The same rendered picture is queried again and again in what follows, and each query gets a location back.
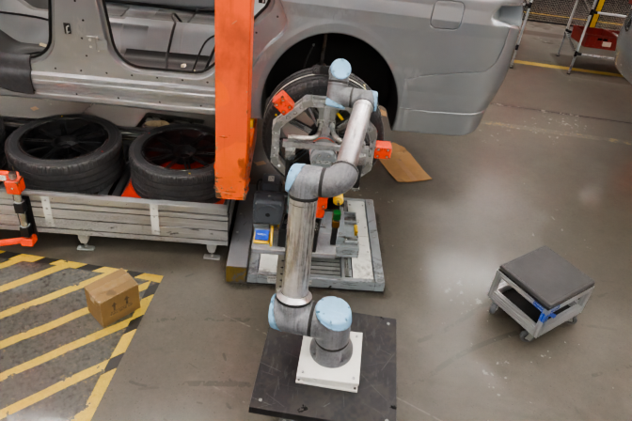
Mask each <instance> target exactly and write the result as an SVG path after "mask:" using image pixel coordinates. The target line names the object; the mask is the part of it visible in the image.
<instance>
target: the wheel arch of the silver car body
mask: <svg viewBox="0 0 632 421"><path fill-rule="evenodd" d="M327 33H328V35H327V41H326V47H325V53H324V63H325V64H326V66H331V64H332V63H333V62H334V61H335V60H336V59H345V60H347V61H348V62H349V63H350V65H351V73H352V74H354V75H355V76H357V77H359V78H360V79H361V80H363V81H364V83H366V84H367V85H368V86H369V88H370V89H371V90H373V91H377V93H378V97H377V100H378V103H379V105H381V106H384V107H385V108H386V110H387V117H388V121H389V126H390V129H391V130H392V131H393V130H394V128H395V125H396V122H397V119H398V114H399V108H400V94H399V88H398V83H397V80H396V77H395V74H394V72H393V69H392V68H391V66H390V65H389V63H388V61H387V60H386V58H385V57H384V56H383V55H382V53H381V52H380V51H379V50H378V49H376V48H375V47H374V46H373V45H372V44H370V43H369V42H367V41H366V40H364V39H362V38H360V37H357V36H355V35H352V34H348V33H343V32H334V31H332V32H321V33H316V34H313V35H309V36H307V37H304V38H302V39H300V40H298V41H296V42H295V43H293V44H292V45H290V46H289V47H288V48H287V49H285V50H284V51H283V52H282V53H281V54H280V55H279V56H278V58H277V59H276V60H275V62H274V63H273V64H272V66H271V68H270V69H269V70H268V72H267V74H266V76H265V78H264V81H263V84H262V87H261V95H260V116H261V119H263V114H264V108H265V103H266V99H267V98H268V97H270V96H271V94H272V92H273V91H274V90H275V88H276V87H277V86H278V85H279V84H280V83H281V82H282V81H283V80H285V79H286V78H287V77H288V76H289V77H290V75H292V74H293V73H296V72H298V71H300V70H302V69H303V68H304V64H305V61H306V58H307V56H308V52H309V50H310V48H311V47H312V44H313V43H314V44H315V45H314V47H313V49H312V50H311V52H310V54H309V57H308V61H307V63H306V66H305V69H307V68H312V67H313V65H316V64H317V63H318V62H320V60H321V53H322V47H323V40H324V34H327Z"/></svg>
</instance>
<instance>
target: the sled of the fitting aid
mask: <svg viewBox="0 0 632 421"><path fill-rule="evenodd" d="M344 224H345V242H336V257H358V253H359V240H358V228H357V220H356V212H351V211H345V212H344Z"/></svg>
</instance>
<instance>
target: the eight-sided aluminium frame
mask: <svg viewBox="0 0 632 421"><path fill-rule="evenodd" d="M325 100H326V96H317V95H312V94H311V95H305V96H304V97H302V99H300V100H299V101H297V102H296V103H295V104H294V108H293V109H292V110H291V111H290V112H289V113H288V114H287V115H285V116H283V115H282V114H280V115H279V116H278V117H276V118H275V119H274V120H273V127H272V146H271V156H270V158H271V163H272V164H273V166H275V167H276V168H277V169H278V170H279V171H280V172H281V173H282V174H283V175H284V176H285V165H286V161H285V160H284V159H283V158H282V157H281V156H280V155H279V154H278V152H279V138H280V128H281V127H283V126H284V125H285V124H287V123H288V122H289V121H291V120H292V119H293V118H295V117H296V116H298V115H299V114H300V113H302V112H303V111H304V110H306V109H307V108H308V107H316V108H320V107H323V108H326V109H331V108H334V109H338V110H347V111H348V112H349V114H350V115H351V114H352V110H353V108H349V107H345V108H344V109H339V108H335V107H331V106H327V105H326V104H325ZM323 103H324V104H323ZM367 134H368V136H369V138H370V143H371V144H370V153H369V154H366V160H365V164H364V165H363V166H362V171H361V177H362V176H363V175H365V174H367V173H368V172H369V171H371V167H372V160H373V154H374V150H375V144H376V139H377V130H376V128H375V127H374V125H373V124H372V123H371V122H370V121H369V125H368V129H367Z"/></svg>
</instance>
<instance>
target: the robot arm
mask: <svg viewBox="0 0 632 421"><path fill-rule="evenodd" d="M312 73H313V74H315V75H327V76H329V80H328V87H327V93H326V100H325V104H326V105H327V106H331V107H335V108H339V109H344V108H345V107H349V108H353V110H352V114H351V116H350V119H349V122H348V125H347V128H346V132H345V135H344V137H343V140H342V143H341V146H340V152H339V155H338V158H337V160H336V161H335V162H333V163H332V164H331V166H330V167H328V168H326V167H321V166H315V165H309V164H293V165H292V167H291V169H290V171H289V173H288V176H287V179H286V183H285V191H286V192H288V193H289V198H290V201H289V212H288V224H287V234H286V245H285V256H284V267H283V277H282V288H280V289H279V290H278V291H277V293H275V294H274V295H273V297H272V299H271V303H270V306H269V315H268V318H269V324H270V326H271V327H272V328H273V329H276V330H279V331H280V332H287V333H292V334H296V335H304V336H308V337H312V339H311V341H310V345H309V352H310V355H311V357H312V359H313V360H314V361H315V362H316V363H317V364H318V365H320V366H323V367H327V368H337V367H341V366H344V365H346V364H347V363H348V362H349V361H350V359H351V358H352V355H353V343H352V340H351V338H350V332H351V323H352V313H351V308H350V306H349V305H348V304H347V303H346V302H345V301H343V300H342V299H341V298H337V297H334V296H328V297H324V298H322V299H321V300H320V301H319V302H317V301H312V294H311V293H310V291H309V290H308V282H309V274H310V264H311V256H312V246H313V238H314V228H315V220H316V210H317V201H318V199H319V197H324V198H328V197H334V196H338V195H342V194H344V193H345V192H347V191H348V190H350V189H351V188H352V187H353V186H354V185H355V184H356V181H357V178H358V169H357V163H358V159H359V156H360V152H361V149H362V146H363V142H364V139H365V135H366V131H367V129H368V125H369V121H370V118H371V113H372V111H376V106H377V97H378V93H377V91H373V90H366V89H359V88H352V87H348V82H349V75H350V73H351V65H350V63H349V62H348V61H347V60H345V59H336V60H335V61H334V62H333V63H332V64H331V66H324V65H313V69H312Z"/></svg>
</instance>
